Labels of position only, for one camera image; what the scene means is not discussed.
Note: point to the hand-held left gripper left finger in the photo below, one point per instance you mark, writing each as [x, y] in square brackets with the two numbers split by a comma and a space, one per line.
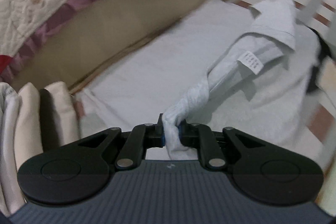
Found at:
[159, 132]

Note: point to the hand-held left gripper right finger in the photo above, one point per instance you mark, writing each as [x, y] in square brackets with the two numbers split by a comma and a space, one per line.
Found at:
[183, 134]

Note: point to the light grey garment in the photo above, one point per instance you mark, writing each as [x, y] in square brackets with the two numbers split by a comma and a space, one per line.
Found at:
[157, 69]

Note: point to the stack of folded cream towels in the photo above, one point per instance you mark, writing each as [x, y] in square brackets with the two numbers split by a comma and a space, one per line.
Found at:
[63, 113]

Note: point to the beige bed base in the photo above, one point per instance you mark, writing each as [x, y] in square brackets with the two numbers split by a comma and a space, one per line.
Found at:
[118, 24]

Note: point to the checked cartoon dog rug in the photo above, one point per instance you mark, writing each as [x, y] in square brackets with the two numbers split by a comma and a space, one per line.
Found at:
[319, 121]

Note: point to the pale grey folded garment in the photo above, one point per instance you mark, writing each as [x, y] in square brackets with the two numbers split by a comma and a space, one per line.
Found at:
[9, 134]

